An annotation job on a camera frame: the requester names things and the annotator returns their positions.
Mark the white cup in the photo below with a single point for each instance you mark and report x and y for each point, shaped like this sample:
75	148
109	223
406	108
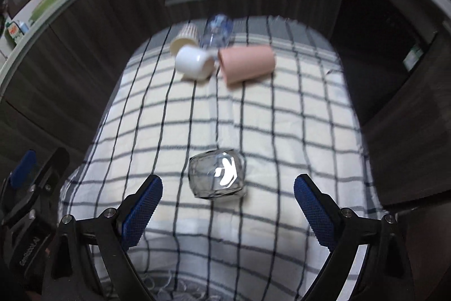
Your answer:
193	63

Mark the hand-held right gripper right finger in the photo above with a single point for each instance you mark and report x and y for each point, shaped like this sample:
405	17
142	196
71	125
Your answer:
315	213

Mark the white carton with orange label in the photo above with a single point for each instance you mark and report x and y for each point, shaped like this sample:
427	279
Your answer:
14	31

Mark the dark wooden cabinet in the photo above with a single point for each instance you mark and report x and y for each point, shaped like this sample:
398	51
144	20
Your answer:
105	26

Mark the clear bluish plastic cup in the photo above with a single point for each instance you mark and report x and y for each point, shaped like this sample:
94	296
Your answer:
217	31

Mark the pink cup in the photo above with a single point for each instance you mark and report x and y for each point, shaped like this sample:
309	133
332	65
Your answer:
246	64

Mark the beige ribbed cup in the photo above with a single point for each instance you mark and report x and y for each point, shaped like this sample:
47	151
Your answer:
184	38

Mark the green and white box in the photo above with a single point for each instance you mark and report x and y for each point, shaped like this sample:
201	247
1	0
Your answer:
413	56

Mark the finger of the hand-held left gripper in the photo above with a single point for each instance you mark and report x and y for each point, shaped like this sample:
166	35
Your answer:
23	165
53	167

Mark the clear glass cup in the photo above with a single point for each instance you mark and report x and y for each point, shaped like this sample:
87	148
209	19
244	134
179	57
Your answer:
216	174

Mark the checked white cloth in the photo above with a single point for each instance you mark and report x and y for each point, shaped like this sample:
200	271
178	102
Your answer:
264	131

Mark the green flat container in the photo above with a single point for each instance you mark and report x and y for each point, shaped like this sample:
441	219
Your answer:
45	4

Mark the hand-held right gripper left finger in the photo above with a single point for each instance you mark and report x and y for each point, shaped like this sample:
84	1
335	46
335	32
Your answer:
141	213

